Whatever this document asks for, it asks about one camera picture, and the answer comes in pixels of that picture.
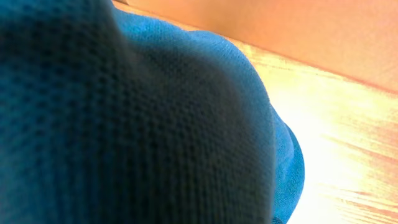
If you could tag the blue polo shirt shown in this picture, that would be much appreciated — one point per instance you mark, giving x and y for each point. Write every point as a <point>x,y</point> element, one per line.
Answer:
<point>110,117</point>

